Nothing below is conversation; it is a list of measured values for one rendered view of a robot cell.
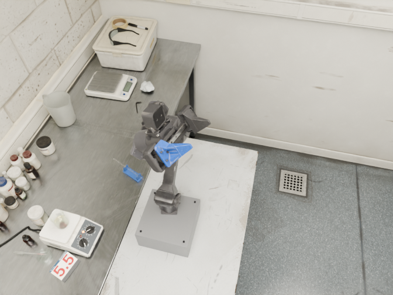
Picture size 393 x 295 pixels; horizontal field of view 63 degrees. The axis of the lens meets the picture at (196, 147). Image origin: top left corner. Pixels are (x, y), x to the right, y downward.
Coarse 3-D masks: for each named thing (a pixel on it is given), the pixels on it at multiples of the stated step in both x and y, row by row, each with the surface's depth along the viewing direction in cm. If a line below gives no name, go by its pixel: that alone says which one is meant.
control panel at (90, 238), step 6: (84, 222) 128; (90, 222) 129; (84, 228) 127; (96, 228) 130; (78, 234) 125; (84, 234) 126; (90, 234) 127; (96, 234) 129; (78, 240) 124; (90, 240) 126; (72, 246) 122; (78, 246) 123; (90, 246) 125; (84, 252) 124
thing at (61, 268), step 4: (64, 256) 123; (68, 256) 124; (72, 256) 124; (60, 260) 122; (64, 260) 123; (68, 260) 123; (72, 260) 124; (60, 264) 122; (64, 264) 122; (68, 264) 123; (56, 268) 120; (60, 268) 121; (64, 268) 122; (68, 268) 123; (52, 272) 119; (56, 272) 120; (60, 272) 121; (64, 272) 122; (60, 276) 121
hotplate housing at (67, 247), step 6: (78, 222) 128; (78, 228) 126; (102, 228) 131; (72, 234) 125; (42, 240) 124; (48, 240) 123; (72, 240) 123; (96, 240) 128; (54, 246) 126; (60, 246) 124; (66, 246) 122; (72, 252) 126; (78, 252) 123; (90, 252) 125
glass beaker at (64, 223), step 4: (52, 212) 121; (56, 212) 122; (60, 212) 123; (52, 216) 121; (56, 216) 124; (64, 216) 121; (52, 220) 121; (64, 220) 121; (68, 220) 126; (56, 224) 120; (60, 224) 120; (64, 224) 122; (60, 228) 123; (64, 228) 124
